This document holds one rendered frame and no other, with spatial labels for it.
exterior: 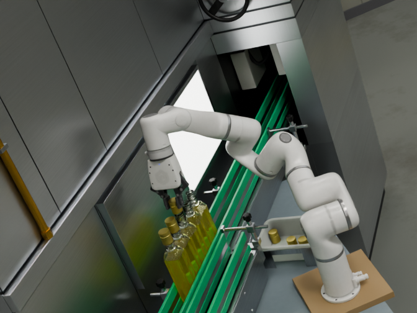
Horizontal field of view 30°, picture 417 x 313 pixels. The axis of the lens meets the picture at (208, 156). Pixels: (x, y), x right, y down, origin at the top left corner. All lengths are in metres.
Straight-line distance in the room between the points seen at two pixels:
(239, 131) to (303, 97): 0.85
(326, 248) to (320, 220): 0.10
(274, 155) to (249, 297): 0.46
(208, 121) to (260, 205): 0.58
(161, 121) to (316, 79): 1.06
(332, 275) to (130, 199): 0.67
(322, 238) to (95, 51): 0.90
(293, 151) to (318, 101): 0.82
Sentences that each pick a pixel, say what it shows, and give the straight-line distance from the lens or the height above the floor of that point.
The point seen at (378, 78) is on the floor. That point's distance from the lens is 5.50.
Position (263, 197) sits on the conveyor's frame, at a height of 0.83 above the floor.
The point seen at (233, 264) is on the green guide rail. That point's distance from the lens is 2.49.
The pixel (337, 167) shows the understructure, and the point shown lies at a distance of 3.43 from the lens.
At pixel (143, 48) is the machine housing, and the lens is 2.73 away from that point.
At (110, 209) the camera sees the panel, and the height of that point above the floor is 1.28.
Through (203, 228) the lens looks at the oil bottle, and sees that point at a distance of 2.56.
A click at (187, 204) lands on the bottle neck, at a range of 2.51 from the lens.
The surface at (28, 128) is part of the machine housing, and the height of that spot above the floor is 1.65.
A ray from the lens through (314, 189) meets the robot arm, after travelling 2.39.
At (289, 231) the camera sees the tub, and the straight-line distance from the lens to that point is 2.83.
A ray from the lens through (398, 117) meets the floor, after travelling 4.97.
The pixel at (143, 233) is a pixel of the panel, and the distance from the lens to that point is 2.51.
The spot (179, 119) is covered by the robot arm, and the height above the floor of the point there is 1.43.
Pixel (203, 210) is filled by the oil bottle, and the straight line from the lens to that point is 2.58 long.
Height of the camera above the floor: 2.39
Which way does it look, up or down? 27 degrees down
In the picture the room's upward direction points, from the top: 22 degrees counter-clockwise
